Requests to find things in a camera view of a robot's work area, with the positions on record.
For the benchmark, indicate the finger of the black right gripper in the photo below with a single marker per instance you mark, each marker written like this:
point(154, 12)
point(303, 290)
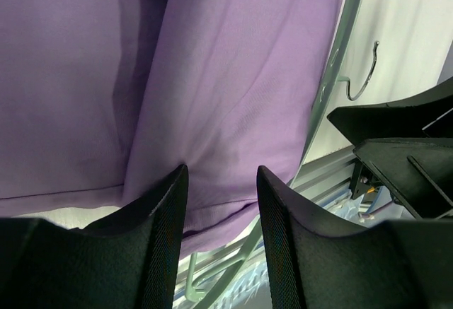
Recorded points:
point(425, 115)
point(416, 171)

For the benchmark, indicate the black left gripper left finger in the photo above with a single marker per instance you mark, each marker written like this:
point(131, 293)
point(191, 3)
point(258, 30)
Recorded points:
point(128, 259)

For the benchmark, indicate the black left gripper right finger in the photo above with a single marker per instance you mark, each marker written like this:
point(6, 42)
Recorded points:
point(316, 259)

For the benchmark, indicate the pale green clothes hanger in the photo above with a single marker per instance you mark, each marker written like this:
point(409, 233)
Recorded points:
point(229, 277)

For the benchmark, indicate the purple trousers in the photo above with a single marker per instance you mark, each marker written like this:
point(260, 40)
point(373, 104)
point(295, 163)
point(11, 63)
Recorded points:
point(101, 99)

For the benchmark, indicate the aluminium mounting rail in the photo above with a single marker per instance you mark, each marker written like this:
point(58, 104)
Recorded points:
point(327, 182)

